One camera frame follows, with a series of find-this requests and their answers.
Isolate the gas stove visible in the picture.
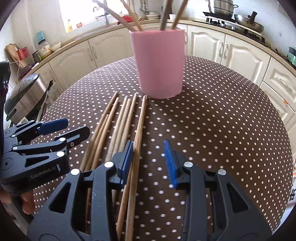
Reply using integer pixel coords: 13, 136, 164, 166
194, 12, 265, 45

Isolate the steel wok with handle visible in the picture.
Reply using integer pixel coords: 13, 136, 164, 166
234, 11, 264, 33

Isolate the silver rice cooker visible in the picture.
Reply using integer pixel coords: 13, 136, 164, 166
4, 73, 53, 125

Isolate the glass jar on counter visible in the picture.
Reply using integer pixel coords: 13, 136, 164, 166
38, 39, 52, 60

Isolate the kitchen faucet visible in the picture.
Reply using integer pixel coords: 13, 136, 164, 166
93, 0, 110, 27

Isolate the white bowl on counter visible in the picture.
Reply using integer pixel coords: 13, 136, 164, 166
51, 42, 61, 52

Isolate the pink cylindrical utensil cup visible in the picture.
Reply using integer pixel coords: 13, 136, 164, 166
129, 29, 185, 99

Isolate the green electric grill appliance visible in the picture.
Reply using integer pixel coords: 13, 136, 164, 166
288, 47, 296, 66

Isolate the white cup on counter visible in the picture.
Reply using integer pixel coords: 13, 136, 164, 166
169, 14, 176, 20

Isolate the left hand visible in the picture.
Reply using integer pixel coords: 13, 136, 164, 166
1, 190, 35, 214

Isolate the brown polka dot tablecloth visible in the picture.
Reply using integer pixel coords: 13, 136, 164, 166
42, 56, 293, 240

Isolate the large steel stockpot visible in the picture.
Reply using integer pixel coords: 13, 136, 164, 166
206, 0, 238, 18

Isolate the red cloth by sink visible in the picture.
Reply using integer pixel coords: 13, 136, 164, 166
121, 15, 133, 23

